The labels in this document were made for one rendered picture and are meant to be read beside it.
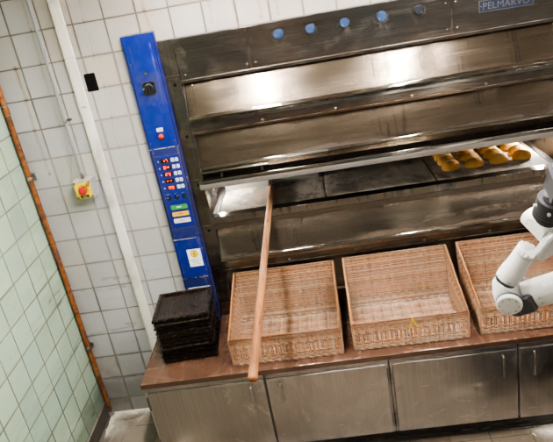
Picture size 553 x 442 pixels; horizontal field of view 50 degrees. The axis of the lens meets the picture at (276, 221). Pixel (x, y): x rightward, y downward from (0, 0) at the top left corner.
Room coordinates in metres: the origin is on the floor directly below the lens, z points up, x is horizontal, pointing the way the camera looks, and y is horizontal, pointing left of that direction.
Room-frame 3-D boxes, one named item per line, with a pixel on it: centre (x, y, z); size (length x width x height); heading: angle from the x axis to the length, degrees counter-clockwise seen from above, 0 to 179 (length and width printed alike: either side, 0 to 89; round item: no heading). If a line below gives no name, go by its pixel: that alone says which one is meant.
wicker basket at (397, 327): (2.60, -0.55, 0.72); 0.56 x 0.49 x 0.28; 84
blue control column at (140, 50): (3.89, 0.39, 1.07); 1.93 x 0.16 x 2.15; 175
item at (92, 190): (2.97, 0.93, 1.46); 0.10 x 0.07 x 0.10; 85
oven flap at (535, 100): (2.87, -0.56, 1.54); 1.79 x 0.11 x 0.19; 85
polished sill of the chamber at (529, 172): (2.89, -0.57, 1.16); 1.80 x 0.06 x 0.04; 85
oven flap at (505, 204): (2.87, -0.56, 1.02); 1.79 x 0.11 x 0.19; 85
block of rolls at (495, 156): (3.25, -1.18, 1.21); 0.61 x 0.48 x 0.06; 175
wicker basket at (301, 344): (2.65, 0.04, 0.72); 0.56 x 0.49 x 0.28; 83
